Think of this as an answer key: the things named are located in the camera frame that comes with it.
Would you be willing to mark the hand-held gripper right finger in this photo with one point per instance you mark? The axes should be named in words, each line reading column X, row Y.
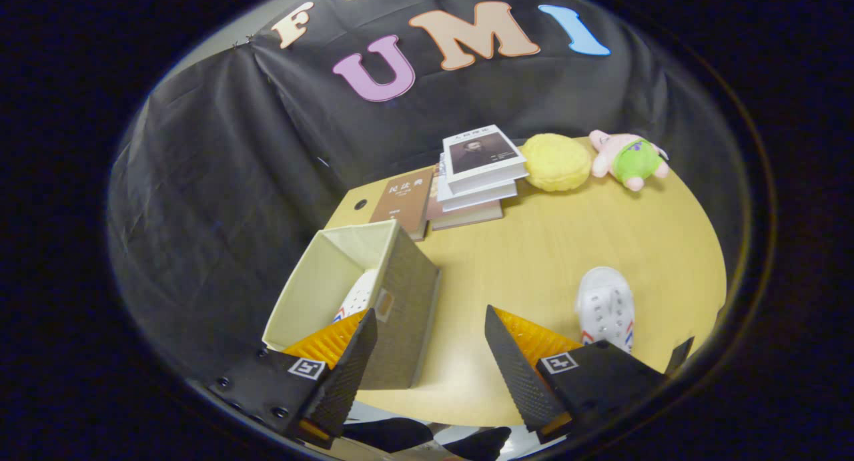
column 514, row 374

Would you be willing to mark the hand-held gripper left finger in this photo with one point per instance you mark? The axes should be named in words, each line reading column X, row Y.
column 343, row 374

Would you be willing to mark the white striped shoe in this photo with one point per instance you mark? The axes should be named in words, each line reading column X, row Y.
column 604, row 307
column 357, row 297

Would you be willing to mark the beige fabric storage box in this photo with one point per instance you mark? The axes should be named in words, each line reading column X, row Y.
column 410, row 294

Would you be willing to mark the person's black shoe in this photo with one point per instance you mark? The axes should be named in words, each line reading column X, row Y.
column 387, row 434
column 480, row 443

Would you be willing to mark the brown edged thick book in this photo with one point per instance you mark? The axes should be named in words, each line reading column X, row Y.
column 467, row 216

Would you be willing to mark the white plain book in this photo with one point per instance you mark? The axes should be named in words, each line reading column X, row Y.
column 477, row 198

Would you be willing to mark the brown cover book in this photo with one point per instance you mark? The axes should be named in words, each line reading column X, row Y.
column 403, row 197

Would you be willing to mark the yellow round plush cushion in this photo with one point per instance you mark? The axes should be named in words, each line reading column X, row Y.
column 557, row 161

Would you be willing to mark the white portrait cover book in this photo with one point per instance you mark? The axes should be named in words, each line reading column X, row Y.
column 480, row 157

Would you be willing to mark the pink starfish plush toy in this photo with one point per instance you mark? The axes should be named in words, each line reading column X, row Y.
column 630, row 159

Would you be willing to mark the black backdrop cloth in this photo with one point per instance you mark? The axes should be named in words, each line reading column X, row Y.
column 233, row 147

